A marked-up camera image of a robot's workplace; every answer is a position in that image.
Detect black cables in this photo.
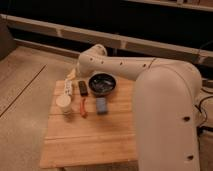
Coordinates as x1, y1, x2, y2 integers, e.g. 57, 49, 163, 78
194, 76, 213, 138

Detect white power strip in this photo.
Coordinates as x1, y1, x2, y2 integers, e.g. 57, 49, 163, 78
64, 79, 72, 96

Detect black bowl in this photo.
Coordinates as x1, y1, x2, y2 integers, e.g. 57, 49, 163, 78
88, 73, 116, 96

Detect metal rail frame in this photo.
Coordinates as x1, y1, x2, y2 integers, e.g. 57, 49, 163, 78
0, 14, 213, 67

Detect black eraser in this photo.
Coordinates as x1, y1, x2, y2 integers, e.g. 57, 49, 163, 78
78, 81, 88, 96

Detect white ceramic cup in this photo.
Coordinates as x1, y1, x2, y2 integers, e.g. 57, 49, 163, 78
56, 94, 71, 114

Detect blue sponge block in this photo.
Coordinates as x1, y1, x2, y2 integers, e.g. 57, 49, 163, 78
96, 97, 108, 114

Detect wooden board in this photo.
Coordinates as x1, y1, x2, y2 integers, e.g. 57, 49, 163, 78
40, 78, 137, 168

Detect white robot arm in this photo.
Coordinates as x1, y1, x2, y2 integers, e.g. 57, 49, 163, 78
76, 44, 202, 171

